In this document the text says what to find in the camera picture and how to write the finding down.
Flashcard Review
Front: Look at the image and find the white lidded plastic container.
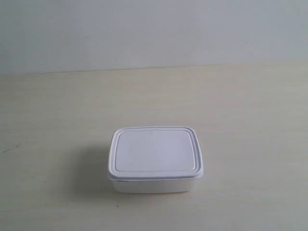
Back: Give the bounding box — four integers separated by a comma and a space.
107, 126, 204, 193

